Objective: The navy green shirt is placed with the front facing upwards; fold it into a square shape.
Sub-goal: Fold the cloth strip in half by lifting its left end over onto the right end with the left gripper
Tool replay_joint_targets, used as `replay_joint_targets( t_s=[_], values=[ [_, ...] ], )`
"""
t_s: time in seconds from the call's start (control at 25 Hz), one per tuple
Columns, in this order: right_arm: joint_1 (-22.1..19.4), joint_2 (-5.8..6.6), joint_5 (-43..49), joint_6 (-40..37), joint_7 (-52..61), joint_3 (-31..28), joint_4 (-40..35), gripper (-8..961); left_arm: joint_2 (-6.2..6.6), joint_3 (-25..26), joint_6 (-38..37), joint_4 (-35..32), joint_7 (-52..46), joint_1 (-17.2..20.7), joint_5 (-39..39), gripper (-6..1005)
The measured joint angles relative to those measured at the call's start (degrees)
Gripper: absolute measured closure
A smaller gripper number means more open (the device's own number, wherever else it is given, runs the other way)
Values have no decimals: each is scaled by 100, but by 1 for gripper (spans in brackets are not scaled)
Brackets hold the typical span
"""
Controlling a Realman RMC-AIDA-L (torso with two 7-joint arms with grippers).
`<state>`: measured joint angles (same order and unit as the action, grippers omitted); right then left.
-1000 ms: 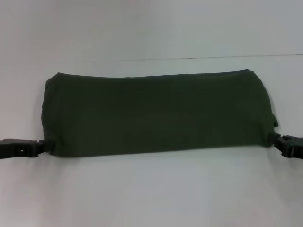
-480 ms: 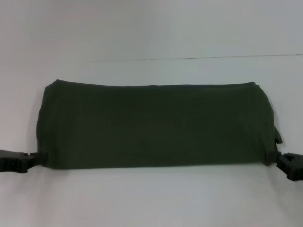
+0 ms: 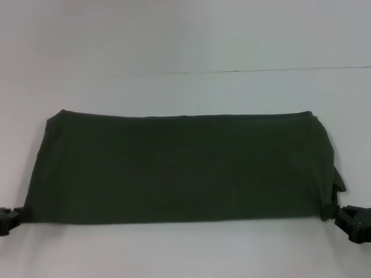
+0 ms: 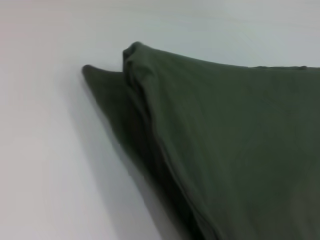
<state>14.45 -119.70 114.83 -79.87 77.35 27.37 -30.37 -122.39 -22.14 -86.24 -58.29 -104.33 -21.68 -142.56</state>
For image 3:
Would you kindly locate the dark green FREE! t-shirt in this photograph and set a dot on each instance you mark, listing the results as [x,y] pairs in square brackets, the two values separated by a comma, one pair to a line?
[185,168]

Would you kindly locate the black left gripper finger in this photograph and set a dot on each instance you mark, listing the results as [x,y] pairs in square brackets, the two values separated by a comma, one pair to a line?
[10,213]
[7,228]

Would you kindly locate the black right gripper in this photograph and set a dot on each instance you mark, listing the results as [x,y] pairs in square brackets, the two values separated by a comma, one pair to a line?
[360,226]

